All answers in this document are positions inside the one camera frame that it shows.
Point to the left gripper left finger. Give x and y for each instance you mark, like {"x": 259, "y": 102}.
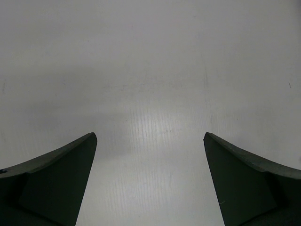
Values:
{"x": 47, "y": 190}

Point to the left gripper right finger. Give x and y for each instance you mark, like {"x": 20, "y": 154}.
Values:
{"x": 252, "y": 190}

